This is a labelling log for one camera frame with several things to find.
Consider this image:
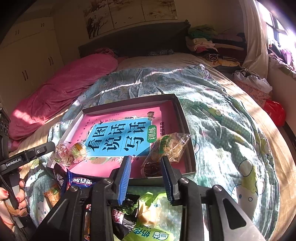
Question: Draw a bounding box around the green milk bread packet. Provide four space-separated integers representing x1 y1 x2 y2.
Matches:
121 191 183 241

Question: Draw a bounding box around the pink and blue book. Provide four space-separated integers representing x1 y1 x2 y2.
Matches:
62 107 185 179

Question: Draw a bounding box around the blue cookie packet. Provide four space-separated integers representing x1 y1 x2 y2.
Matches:
61 169 95 197

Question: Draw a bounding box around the clear round pastry packet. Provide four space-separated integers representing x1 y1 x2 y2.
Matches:
50 142 77 167

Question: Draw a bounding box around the brown square snack packet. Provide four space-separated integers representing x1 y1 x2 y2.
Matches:
143 162 163 178

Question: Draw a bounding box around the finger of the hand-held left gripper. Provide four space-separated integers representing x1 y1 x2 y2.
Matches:
22 142 56 163

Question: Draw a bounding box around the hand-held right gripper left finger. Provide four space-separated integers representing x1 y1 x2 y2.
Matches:
40 156 133 241

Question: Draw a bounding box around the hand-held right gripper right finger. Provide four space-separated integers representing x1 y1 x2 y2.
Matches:
161 155 266 241

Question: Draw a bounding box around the dark headboard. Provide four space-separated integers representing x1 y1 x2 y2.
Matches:
78 21 192 59

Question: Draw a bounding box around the purple clothes heap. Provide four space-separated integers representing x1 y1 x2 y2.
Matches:
268 43 296 73

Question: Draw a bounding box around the white cloth heap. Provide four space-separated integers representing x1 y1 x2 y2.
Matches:
232 68 273 93

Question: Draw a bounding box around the pile of folded clothes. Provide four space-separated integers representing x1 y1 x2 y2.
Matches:
186 24 247 67

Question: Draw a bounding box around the pink quilt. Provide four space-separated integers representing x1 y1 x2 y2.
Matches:
8 47 118 149

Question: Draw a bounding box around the dark cardboard box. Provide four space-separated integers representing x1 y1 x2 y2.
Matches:
46 93 196 180

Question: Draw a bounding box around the yellow ridged cake packet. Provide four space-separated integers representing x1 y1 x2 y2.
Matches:
70 142 89 164

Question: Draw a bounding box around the pink patterned cloth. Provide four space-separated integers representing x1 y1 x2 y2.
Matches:
236 79 271 107

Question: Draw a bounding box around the person's left forearm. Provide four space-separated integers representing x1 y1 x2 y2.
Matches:
0 218 35 241

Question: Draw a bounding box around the beige curtain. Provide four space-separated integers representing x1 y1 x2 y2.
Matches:
239 0 270 72

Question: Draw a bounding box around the red plastic bag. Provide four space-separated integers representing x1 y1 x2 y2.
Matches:
264 100 287 127

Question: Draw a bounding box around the tree painting wall poster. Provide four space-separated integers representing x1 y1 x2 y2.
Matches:
83 0 178 40

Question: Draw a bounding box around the cream wardrobe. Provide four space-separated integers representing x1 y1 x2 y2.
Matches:
0 16 65 112

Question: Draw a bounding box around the window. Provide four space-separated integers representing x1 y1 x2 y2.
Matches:
255 0 296 54

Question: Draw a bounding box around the bed with beige sheet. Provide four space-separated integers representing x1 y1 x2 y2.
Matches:
9 52 296 232

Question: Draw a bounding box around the black green pea packet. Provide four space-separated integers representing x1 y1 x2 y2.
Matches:
109 193 140 240

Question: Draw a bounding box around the cartoon cat printed blanket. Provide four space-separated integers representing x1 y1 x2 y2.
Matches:
23 64 280 241

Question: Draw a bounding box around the clear green label pastry packet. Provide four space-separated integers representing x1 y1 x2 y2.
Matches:
142 133 192 173

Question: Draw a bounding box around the orange snack packet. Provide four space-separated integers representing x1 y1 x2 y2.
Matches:
44 184 63 208

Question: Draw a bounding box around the person's left hand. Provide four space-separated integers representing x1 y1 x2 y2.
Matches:
0 179 28 224

